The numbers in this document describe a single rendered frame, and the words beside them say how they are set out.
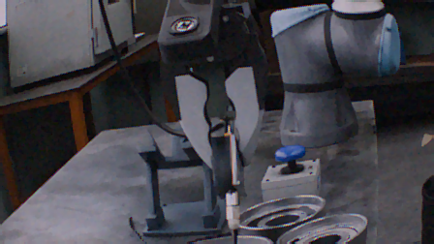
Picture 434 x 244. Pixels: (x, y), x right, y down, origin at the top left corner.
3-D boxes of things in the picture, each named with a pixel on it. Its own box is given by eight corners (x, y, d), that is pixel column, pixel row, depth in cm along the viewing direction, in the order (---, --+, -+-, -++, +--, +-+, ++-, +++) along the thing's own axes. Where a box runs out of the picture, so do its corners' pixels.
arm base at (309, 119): (286, 130, 139) (277, 73, 137) (358, 120, 136) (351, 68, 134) (276, 153, 125) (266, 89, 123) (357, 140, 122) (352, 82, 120)
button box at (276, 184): (317, 206, 94) (316, 170, 93) (264, 215, 96) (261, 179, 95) (322, 187, 102) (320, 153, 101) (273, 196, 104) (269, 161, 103)
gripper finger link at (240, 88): (279, 145, 79) (256, 53, 77) (274, 162, 73) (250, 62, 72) (248, 153, 80) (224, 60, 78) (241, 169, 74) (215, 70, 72)
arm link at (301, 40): (297, 72, 137) (282, 2, 134) (357, 72, 130) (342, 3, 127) (269, 85, 127) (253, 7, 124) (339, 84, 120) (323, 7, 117)
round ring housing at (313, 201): (278, 223, 91) (275, 194, 91) (341, 225, 84) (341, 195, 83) (219, 253, 84) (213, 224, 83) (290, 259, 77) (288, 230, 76)
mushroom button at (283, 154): (306, 187, 96) (303, 149, 95) (276, 192, 96) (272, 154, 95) (309, 177, 99) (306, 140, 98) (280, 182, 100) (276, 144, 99)
